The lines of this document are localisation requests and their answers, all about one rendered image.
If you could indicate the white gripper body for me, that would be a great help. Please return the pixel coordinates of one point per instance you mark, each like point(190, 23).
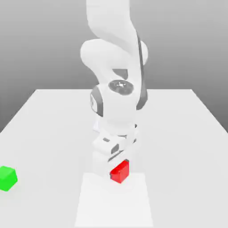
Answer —
point(101, 163)

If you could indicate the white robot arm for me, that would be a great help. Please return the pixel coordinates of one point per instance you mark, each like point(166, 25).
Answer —
point(114, 53)

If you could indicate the small red cube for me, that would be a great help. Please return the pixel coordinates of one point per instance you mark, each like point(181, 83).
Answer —
point(119, 172)

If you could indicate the small green cube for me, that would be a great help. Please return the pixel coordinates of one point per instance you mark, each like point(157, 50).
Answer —
point(7, 178)

